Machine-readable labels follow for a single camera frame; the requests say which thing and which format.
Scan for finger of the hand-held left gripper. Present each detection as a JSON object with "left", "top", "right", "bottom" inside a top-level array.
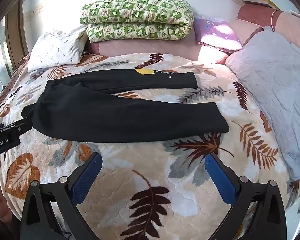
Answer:
[{"left": 12, "top": 117, "right": 34, "bottom": 137}]

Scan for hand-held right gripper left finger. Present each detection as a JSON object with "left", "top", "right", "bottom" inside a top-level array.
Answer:
[{"left": 20, "top": 152, "right": 103, "bottom": 240}]

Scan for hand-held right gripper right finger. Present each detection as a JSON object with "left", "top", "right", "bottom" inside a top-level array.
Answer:
[{"left": 204, "top": 152, "right": 287, "bottom": 240}]

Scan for black pants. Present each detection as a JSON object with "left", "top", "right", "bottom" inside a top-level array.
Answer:
[{"left": 22, "top": 71, "right": 230, "bottom": 143}]

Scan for person's left hand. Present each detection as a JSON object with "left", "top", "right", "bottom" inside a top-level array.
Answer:
[{"left": 0, "top": 159, "right": 13, "bottom": 224}]

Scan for leaf printed blanket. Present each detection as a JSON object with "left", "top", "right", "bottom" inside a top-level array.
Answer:
[{"left": 0, "top": 53, "right": 300, "bottom": 240}]

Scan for white printed pillow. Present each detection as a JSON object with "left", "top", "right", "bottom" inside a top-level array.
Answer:
[{"left": 27, "top": 25, "right": 88, "bottom": 72}]

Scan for brown framed glass door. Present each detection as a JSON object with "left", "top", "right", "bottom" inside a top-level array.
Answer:
[{"left": 0, "top": 0, "right": 28, "bottom": 110}]

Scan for grey blue quilt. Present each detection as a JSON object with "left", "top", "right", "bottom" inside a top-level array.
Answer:
[{"left": 225, "top": 26, "right": 300, "bottom": 182}]

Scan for yellow tag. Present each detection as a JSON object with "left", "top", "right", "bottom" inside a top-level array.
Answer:
[{"left": 135, "top": 68, "right": 155, "bottom": 76}]

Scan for pink bed sheet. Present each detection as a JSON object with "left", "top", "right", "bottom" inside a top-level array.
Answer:
[{"left": 86, "top": 20, "right": 263, "bottom": 67}]

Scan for purple pillow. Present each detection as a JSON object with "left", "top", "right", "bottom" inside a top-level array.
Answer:
[{"left": 194, "top": 17, "right": 243, "bottom": 53}]

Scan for green patterned folded quilt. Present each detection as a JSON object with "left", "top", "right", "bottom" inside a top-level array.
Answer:
[{"left": 79, "top": 0, "right": 194, "bottom": 43}]

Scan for brown padded headboard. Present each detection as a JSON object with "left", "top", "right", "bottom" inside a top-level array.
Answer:
[{"left": 237, "top": 5, "right": 300, "bottom": 34}]

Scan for thin white cord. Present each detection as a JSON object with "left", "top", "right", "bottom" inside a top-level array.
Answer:
[{"left": 270, "top": 9, "right": 282, "bottom": 32}]

